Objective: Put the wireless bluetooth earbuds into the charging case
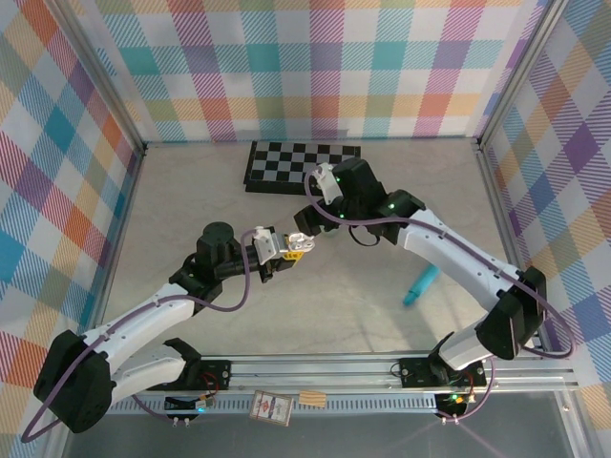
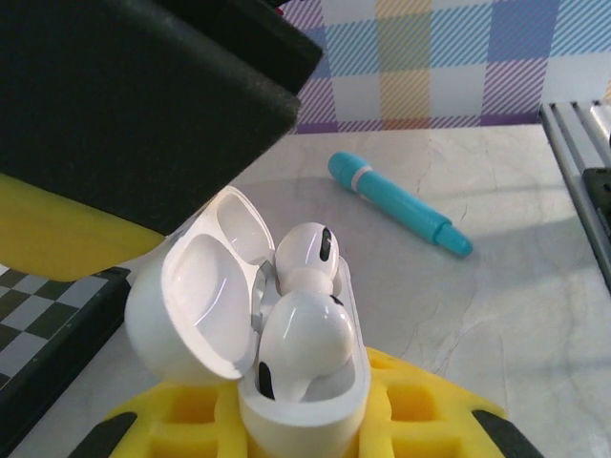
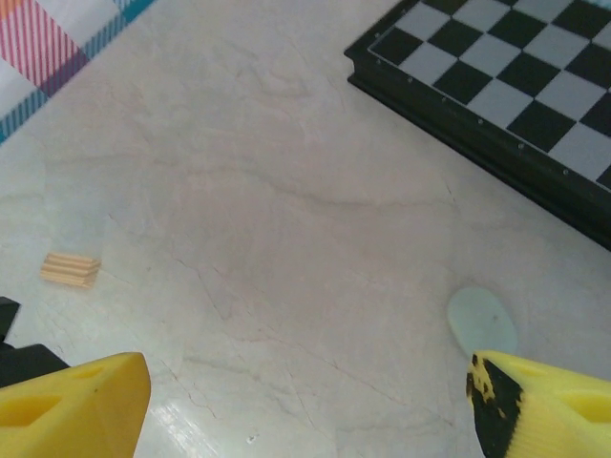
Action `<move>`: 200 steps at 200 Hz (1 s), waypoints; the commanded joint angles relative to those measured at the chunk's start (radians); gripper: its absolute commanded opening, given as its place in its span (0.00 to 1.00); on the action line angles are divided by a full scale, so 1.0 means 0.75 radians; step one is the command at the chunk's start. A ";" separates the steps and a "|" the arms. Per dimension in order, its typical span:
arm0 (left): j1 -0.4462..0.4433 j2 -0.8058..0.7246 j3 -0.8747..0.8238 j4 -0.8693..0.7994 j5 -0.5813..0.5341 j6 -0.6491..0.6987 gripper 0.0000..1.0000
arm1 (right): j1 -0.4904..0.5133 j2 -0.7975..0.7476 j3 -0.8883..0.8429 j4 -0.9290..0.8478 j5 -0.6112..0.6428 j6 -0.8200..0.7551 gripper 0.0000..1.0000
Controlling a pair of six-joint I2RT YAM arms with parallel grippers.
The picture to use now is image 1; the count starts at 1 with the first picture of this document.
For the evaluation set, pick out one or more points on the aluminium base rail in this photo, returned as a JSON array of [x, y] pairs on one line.
[[310, 369]]

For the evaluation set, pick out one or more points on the teal pen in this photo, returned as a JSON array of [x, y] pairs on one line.
[[417, 288]]

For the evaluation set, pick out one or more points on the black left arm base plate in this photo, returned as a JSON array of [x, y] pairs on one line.
[[215, 374]]

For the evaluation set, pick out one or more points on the aluminium table side rail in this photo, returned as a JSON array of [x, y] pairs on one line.
[[129, 200], [496, 200]]

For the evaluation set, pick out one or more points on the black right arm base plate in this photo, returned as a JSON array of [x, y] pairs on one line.
[[415, 372]]

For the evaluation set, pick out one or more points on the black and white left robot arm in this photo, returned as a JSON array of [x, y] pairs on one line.
[[71, 381]]

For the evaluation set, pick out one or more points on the black and silver chessboard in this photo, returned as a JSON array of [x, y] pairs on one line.
[[277, 164]]

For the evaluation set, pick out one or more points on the playing card box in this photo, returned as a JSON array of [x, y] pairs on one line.
[[270, 408]]

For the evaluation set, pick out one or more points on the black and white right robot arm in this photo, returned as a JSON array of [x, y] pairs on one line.
[[511, 324]]

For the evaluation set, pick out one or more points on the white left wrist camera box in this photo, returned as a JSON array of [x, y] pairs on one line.
[[267, 245]]

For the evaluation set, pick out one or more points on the striped wooden piece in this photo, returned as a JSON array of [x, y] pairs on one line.
[[312, 399]]

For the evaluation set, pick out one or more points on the aluminium frame post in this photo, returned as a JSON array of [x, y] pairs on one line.
[[102, 71], [518, 71]]

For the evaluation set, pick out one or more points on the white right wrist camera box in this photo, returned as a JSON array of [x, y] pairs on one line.
[[329, 183]]

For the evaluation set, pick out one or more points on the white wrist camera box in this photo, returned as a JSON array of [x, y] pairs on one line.
[[329, 183], [267, 245]]

